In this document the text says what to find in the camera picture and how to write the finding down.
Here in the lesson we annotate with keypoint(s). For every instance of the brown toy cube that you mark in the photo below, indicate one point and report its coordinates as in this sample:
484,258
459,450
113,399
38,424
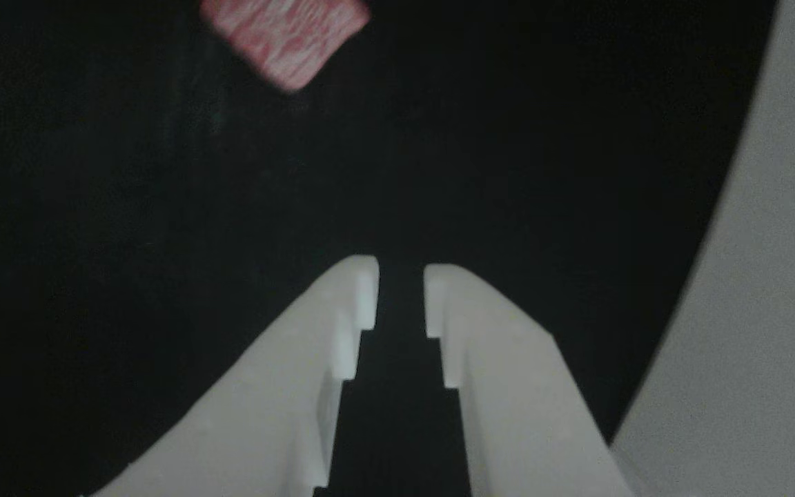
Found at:
287,34

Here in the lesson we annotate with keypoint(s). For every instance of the black mouse mat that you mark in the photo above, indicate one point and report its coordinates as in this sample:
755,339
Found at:
163,207

